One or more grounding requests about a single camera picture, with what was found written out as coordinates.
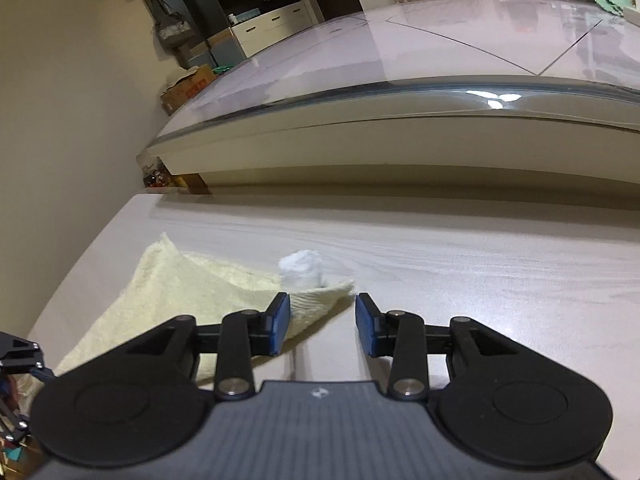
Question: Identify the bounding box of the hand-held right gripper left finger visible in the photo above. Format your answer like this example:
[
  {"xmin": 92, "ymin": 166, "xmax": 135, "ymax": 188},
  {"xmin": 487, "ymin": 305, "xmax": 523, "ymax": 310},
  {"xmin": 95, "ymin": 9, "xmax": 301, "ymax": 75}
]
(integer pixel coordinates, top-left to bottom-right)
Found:
[{"xmin": 117, "ymin": 292, "xmax": 292, "ymax": 403}]

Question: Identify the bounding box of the cream and dark cabinet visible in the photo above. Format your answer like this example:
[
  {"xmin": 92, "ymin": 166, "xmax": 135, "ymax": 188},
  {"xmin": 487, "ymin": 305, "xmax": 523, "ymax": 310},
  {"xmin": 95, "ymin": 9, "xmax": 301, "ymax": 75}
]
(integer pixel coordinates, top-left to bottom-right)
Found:
[{"xmin": 116, "ymin": 0, "xmax": 321, "ymax": 63}]

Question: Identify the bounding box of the cardboard box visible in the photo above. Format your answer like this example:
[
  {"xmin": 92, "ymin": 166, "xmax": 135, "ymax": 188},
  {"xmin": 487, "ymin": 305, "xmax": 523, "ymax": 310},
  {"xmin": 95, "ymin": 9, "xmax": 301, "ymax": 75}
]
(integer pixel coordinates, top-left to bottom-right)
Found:
[{"xmin": 160, "ymin": 64, "xmax": 217, "ymax": 117}]

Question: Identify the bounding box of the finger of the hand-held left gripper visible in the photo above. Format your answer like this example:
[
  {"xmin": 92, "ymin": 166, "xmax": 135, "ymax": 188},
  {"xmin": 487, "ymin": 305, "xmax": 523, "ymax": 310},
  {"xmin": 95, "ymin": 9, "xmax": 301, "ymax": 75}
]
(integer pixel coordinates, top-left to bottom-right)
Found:
[
  {"xmin": 0, "ymin": 331, "xmax": 55, "ymax": 380},
  {"xmin": 0, "ymin": 397, "xmax": 32, "ymax": 446}
]

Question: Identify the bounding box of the grey hanging bag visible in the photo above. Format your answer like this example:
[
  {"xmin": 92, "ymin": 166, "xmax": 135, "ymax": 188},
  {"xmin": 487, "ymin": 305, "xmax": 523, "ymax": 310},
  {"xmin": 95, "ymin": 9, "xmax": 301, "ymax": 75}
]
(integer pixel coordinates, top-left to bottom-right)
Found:
[{"xmin": 151, "ymin": 0, "xmax": 195, "ymax": 52}]

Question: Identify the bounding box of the beige glass-topped dining table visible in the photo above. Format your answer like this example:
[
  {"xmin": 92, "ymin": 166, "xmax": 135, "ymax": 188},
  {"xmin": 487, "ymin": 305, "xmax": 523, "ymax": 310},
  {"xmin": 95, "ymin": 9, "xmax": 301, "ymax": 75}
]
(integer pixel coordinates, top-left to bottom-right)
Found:
[{"xmin": 135, "ymin": 0, "xmax": 640, "ymax": 196}]

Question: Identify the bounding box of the green cloth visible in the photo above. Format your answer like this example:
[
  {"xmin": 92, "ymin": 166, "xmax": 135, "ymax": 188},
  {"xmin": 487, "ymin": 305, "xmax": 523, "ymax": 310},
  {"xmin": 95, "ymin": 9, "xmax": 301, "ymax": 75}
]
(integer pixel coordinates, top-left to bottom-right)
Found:
[{"xmin": 594, "ymin": 0, "xmax": 640, "ymax": 17}]

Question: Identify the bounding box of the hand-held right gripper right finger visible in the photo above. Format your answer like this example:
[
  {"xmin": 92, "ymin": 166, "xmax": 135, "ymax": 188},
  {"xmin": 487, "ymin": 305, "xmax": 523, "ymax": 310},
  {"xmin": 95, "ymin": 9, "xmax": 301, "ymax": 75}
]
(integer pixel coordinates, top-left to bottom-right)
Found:
[{"xmin": 354, "ymin": 293, "xmax": 523, "ymax": 403}]

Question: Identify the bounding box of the pale yellow towel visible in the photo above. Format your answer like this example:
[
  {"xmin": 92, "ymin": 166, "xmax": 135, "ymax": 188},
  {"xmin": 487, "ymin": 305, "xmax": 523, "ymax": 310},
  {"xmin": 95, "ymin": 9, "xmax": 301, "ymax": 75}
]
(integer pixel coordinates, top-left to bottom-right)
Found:
[{"xmin": 20, "ymin": 232, "xmax": 356, "ymax": 391}]

